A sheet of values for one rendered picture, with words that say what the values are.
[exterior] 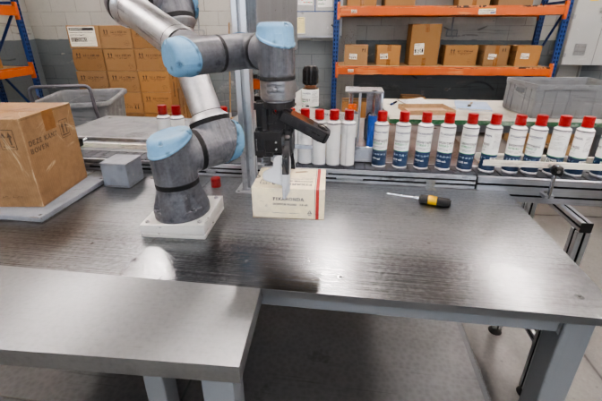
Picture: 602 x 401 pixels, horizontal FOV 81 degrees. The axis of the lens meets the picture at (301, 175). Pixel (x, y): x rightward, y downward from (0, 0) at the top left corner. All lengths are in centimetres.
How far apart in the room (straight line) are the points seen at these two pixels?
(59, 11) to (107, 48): 224
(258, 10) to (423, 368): 131
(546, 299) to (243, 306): 62
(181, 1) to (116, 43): 375
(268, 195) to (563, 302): 65
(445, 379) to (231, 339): 96
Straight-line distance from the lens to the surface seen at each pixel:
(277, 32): 73
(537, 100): 281
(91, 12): 675
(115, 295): 88
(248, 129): 116
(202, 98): 104
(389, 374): 147
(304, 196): 77
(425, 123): 129
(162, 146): 94
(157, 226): 102
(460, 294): 86
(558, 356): 103
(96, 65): 497
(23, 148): 127
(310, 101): 184
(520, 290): 92
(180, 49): 73
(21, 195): 134
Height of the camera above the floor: 134
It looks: 22 degrees down
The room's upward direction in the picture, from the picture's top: straight up
